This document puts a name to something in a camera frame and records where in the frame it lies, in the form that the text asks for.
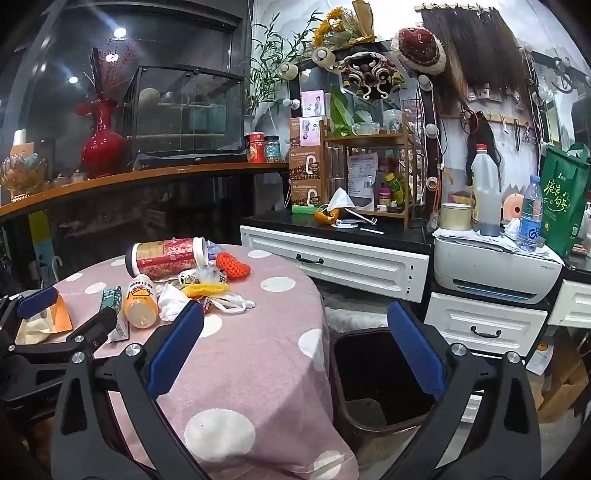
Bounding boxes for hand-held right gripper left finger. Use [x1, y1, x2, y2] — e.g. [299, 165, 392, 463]
[48, 301, 218, 480]

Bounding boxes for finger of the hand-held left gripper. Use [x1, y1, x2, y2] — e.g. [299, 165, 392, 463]
[0, 286, 61, 344]
[13, 307, 120, 365]

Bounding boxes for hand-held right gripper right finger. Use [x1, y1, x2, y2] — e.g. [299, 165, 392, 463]
[383, 301, 543, 480]

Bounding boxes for orange paper napkin packet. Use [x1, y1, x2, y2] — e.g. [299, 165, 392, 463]
[15, 293, 74, 346]

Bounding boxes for white tissue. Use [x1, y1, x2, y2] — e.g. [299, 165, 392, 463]
[157, 282, 192, 322]

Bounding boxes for dark brown trash bin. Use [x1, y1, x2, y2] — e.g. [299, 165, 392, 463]
[330, 325, 446, 457]

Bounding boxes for green white small carton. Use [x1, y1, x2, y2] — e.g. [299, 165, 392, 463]
[102, 286, 130, 342]

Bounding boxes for orange juice bottle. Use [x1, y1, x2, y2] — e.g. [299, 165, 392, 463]
[124, 274, 158, 329]

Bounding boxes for yellow plastic wrapper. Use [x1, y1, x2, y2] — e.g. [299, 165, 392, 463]
[181, 282, 230, 298]

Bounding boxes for white low drawer unit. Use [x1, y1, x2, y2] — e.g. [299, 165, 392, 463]
[424, 293, 549, 356]

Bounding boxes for pink polka dot tablecloth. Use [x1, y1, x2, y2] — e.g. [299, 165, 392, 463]
[51, 244, 358, 480]

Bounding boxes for clear plastic wrapper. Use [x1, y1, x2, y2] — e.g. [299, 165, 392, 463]
[194, 263, 227, 284]

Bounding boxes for red label cylindrical canister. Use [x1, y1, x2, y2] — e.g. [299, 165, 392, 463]
[126, 237, 211, 281]

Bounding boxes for orange crochet heart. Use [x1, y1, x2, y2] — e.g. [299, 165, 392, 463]
[215, 252, 245, 276]

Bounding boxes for white bed footboard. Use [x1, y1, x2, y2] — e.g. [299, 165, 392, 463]
[240, 215, 435, 303]

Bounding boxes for white printer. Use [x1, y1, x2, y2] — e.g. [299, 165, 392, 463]
[434, 231, 564, 305]

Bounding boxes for dark glass display cabinet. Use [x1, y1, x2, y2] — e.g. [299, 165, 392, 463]
[0, 171, 296, 296]

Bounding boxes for golden lotus ornament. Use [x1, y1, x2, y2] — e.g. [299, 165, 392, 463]
[0, 152, 47, 204]

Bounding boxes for round tin can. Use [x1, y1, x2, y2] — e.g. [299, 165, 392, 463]
[438, 202, 472, 232]

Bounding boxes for wooden counter ledge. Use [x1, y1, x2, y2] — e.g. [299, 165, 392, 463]
[0, 161, 289, 220]

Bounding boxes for cardboard box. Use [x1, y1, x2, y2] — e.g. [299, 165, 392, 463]
[538, 332, 589, 423]

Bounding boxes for red ceramic vase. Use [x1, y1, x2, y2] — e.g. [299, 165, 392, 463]
[75, 99, 127, 178]

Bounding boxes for large red cap plastic bottle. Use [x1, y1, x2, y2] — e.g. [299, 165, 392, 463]
[470, 144, 503, 237]

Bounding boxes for white face mask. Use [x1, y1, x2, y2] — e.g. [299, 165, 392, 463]
[325, 187, 356, 210]

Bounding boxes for clear water bottle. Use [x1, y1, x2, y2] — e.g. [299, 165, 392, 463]
[516, 174, 544, 252]

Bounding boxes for wooden shelf rack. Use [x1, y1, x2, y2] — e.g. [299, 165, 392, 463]
[321, 122, 416, 229]

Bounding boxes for white pouch with label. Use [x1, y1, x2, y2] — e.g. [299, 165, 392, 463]
[346, 152, 379, 208]

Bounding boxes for brown coffee box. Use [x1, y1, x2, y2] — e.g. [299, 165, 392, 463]
[290, 178, 324, 208]
[289, 145, 324, 180]

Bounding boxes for green tote bag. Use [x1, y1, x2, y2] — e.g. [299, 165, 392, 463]
[538, 142, 591, 259]

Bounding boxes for red tin can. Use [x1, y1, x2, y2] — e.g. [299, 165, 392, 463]
[245, 131, 266, 163]

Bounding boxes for glass terrarium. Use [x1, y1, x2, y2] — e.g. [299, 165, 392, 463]
[124, 65, 245, 160]

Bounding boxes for black hanging wig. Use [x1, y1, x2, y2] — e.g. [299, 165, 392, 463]
[464, 111, 502, 185]

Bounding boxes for red berry branches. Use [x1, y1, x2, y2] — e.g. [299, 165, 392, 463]
[90, 39, 139, 104]

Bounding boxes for brown box with pink picture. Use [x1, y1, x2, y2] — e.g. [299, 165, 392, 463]
[289, 117, 324, 148]

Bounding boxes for lion dance mask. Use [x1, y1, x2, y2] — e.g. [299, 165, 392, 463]
[339, 51, 407, 100]

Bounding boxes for red embroidered hat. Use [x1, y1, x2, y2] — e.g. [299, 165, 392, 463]
[392, 27, 448, 75]

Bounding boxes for green bamboo plant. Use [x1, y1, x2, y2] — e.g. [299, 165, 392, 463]
[247, 11, 324, 114]

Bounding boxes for brown hanging hair extensions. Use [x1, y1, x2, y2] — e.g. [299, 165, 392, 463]
[420, 7, 532, 104]

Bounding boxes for sunflower bouquet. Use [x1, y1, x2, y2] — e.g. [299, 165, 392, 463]
[309, 0, 377, 49]

